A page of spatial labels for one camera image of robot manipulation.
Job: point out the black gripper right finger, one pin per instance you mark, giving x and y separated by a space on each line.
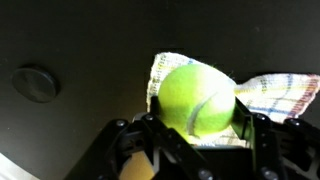
276 146

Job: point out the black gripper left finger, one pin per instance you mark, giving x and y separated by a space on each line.
133 150

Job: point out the green tennis ball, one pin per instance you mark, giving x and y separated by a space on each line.
196 98

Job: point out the checkered dish cloth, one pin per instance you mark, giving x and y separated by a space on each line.
280 96

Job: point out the black round lid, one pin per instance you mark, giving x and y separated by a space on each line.
34 83

